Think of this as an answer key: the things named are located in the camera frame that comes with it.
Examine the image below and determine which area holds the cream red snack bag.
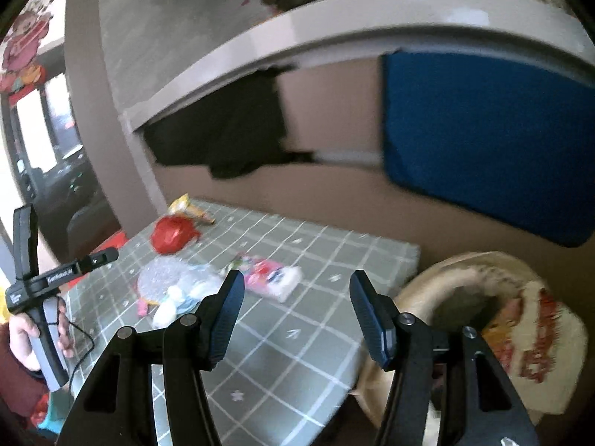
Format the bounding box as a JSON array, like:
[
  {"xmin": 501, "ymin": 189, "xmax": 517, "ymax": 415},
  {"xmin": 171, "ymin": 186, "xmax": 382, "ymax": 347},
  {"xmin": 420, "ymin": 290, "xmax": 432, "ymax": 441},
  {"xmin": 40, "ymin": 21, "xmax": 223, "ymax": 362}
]
[{"xmin": 482, "ymin": 281, "xmax": 588, "ymax": 415}]

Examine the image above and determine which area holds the beige trash bag bin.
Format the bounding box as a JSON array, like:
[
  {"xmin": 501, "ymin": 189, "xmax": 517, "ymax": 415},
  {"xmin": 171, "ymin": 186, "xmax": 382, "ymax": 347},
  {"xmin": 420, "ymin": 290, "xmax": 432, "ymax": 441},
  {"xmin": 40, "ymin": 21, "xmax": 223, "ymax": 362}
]
[{"xmin": 353, "ymin": 251, "xmax": 589, "ymax": 433}]

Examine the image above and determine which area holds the left hand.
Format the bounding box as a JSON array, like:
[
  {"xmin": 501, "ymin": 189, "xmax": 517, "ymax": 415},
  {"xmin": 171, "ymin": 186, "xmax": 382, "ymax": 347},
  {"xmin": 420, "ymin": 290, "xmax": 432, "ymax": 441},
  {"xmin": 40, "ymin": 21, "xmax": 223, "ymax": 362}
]
[{"xmin": 8, "ymin": 295, "xmax": 77, "ymax": 373}]

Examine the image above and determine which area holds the pink toy brush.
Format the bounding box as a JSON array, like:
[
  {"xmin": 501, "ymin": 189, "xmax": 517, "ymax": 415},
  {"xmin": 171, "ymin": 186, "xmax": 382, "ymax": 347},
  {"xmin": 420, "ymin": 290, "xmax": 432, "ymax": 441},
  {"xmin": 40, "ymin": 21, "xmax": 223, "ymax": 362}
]
[{"xmin": 145, "ymin": 258, "xmax": 241, "ymax": 309}]

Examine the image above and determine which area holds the white crumpled tissue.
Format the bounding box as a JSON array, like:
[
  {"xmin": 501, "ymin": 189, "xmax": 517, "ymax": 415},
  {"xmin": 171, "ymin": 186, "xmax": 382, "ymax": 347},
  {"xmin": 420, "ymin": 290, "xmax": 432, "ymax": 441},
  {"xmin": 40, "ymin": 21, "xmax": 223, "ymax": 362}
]
[{"xmin": 151, "ymin": 265, "xmax": 222, "ymax": 329}]

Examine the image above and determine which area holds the round silver glitter pad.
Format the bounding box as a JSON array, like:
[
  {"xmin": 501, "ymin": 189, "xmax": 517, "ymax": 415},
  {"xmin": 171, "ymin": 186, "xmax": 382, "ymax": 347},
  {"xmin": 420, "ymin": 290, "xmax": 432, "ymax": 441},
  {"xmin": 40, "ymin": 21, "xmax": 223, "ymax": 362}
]
[{"xmin": 137, "ymin": 256, "xmax": 187, "ymax": 304}]

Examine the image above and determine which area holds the dark red left sleeve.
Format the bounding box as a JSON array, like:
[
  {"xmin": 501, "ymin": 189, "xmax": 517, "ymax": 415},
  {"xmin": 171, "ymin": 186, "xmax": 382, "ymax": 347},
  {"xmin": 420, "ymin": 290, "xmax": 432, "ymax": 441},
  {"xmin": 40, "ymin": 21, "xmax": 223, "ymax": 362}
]
[{"xmin": 0, "ymin": 324, "xmax": 48, "ymax": 426}]

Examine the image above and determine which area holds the pink tissue packet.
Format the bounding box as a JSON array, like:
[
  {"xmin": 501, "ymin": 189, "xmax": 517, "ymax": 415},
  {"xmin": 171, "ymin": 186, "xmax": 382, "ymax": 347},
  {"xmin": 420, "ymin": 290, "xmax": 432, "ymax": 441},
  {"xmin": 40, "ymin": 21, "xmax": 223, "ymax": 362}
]
[{"xmin": 244, "ymin": 259, "xmax": 303, "ymax": 303}]

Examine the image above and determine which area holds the red doormat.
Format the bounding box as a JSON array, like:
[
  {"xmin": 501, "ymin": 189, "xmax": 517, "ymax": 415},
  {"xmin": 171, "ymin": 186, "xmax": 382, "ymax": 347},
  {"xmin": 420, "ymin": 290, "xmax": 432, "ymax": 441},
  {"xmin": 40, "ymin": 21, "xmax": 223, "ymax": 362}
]
[{"xmin": 94, "ymin": 230, "xmax": 128, "ymax": 252}]

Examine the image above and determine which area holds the green checkered tablecloth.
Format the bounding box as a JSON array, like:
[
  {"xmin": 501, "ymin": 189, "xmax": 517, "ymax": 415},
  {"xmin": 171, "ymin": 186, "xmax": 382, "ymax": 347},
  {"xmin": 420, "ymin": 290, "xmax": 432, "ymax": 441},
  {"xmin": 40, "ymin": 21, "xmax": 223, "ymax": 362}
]
[{"xmin": 59, "ymin": 198, "xmax": 422, "ymax": 446}]

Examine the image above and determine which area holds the red foil wrapper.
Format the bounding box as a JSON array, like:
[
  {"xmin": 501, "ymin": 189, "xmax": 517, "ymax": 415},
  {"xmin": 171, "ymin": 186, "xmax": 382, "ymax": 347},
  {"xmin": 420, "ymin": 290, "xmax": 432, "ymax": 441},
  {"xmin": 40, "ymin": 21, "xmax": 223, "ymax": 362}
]
[{"xmin": 150, "ymin": 214, "xmax": 201, "ymax": 255}]

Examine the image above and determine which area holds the red bag teal bin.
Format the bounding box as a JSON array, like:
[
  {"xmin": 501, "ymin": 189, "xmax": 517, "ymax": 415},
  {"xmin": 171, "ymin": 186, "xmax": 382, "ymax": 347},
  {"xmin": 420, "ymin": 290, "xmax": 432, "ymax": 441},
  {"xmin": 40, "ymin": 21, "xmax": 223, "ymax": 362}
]
[{"xmin": 30, "ymin": 389, "xmax": 74, "ymax": 435}]

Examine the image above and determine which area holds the yellow snack wrapper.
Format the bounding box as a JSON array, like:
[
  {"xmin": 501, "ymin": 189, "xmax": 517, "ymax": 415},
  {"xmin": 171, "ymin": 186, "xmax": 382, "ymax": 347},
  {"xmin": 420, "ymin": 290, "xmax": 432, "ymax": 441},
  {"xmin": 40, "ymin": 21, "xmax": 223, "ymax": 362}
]
[{"xmin": 168, "ymin": 194, "xmax": 216, "ymax": 226}]

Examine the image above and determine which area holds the black hanging cloth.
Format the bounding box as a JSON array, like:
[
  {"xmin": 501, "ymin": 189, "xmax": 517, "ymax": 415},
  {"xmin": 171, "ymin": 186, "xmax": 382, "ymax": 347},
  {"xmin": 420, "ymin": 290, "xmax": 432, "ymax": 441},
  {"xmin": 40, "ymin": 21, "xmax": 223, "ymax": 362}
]
[{"xmin": 143, "ymin": 68, "xmax": 315, "ymax": 180}]

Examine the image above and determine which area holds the blue cloth panel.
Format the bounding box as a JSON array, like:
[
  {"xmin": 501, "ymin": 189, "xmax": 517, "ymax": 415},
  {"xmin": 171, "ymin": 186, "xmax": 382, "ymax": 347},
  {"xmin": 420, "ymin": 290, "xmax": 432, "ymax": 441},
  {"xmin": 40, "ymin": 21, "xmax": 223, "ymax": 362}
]
[{"xmin": 382, "ymin": 52, "xmax": 594, "ymax": 248}]

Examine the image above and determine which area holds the red wall decoration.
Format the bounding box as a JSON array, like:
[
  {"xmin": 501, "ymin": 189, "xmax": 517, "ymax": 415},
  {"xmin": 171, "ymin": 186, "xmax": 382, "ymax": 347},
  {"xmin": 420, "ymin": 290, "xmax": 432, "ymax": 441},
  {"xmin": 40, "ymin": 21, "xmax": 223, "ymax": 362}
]
[{"xmin": 1, "ymin": 0, "xmax": 55, "ymax": 108}]

